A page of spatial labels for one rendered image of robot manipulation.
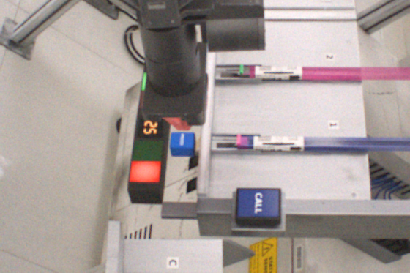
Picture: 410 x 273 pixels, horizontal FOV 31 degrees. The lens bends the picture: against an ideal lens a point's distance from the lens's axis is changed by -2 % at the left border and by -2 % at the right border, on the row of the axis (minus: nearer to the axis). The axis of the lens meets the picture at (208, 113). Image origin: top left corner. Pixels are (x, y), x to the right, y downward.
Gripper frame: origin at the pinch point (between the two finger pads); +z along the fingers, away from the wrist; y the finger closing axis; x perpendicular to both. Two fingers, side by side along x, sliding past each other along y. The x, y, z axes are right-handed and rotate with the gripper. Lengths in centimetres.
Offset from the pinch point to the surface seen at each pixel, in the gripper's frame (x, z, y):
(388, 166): -32, 44, 21
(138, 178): 5.6, 4.9, -4.6
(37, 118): 42, 61, 44
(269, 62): -10.2, 3.9, 12.9
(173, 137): 1.4, 2.7, 0.1
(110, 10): 32, 70, 87
